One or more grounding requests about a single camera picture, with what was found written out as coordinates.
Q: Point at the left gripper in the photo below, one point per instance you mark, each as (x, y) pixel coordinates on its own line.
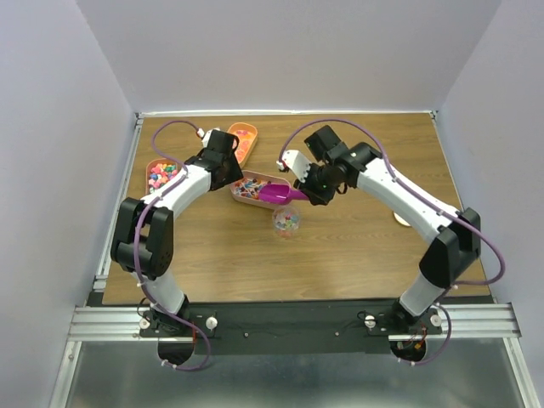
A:
(235, 172)

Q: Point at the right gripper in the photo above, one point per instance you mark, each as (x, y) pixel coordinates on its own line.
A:
(316, 197)

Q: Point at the orange tray of star candies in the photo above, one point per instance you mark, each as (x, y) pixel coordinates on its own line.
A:
(248, 136)

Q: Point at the pink tray of lollipops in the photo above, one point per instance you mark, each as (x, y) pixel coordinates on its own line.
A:
(247, 189)

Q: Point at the magenta plastic scoop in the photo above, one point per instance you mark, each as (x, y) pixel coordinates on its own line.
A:
(280, 194)

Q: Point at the clear plastic cup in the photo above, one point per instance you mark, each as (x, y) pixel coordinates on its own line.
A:
(286, 221)

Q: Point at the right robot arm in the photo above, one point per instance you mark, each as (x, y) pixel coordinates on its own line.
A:
(454, 243)

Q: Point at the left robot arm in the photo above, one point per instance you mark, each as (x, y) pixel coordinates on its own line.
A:
(143, 240)

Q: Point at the pink tray of wrapped candies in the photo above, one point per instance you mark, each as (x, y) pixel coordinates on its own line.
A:
(159, 172)

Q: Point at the white round lid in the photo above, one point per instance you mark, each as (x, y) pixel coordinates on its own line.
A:
(400, 220)

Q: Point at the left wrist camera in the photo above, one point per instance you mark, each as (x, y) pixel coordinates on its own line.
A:
(205, 136)

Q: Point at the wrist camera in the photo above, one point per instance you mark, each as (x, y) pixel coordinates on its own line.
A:
(205, 136)
(296, 162)

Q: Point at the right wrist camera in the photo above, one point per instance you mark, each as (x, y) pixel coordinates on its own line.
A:
(296, 162)

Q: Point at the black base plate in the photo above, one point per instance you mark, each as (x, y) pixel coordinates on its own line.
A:
(291, 327)

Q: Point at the aluminium frame rail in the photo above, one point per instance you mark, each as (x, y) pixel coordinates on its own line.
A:
(463, 353)

